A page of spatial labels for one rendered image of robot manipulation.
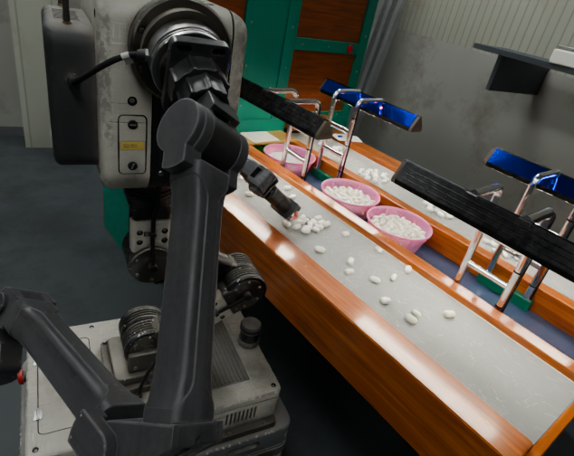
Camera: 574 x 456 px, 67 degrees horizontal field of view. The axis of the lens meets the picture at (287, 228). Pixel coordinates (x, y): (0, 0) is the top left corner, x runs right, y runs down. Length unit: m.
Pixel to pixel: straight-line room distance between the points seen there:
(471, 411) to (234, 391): 0.63
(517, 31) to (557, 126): 0.79
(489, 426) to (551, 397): 0.27
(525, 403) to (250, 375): 0.73
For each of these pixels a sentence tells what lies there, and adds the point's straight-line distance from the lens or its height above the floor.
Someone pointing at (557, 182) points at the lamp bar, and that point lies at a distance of 1.77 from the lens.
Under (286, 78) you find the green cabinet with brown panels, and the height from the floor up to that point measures 1.06.
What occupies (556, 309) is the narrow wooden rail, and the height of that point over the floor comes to 0.73.
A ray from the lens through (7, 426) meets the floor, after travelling 1.94.
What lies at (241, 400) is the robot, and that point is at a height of 0.47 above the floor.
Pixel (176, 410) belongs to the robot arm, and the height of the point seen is 1.12.
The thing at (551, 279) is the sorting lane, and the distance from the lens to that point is 1.90.
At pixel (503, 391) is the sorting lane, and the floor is 0.74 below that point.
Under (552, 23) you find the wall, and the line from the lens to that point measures 3.72.
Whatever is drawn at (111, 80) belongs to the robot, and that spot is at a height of 1.33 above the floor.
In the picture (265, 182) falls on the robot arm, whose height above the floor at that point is 0.95.
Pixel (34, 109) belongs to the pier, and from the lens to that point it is 3.96.
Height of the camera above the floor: 1.51
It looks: 29 degrees down
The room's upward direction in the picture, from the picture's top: 12 degrees clockwise
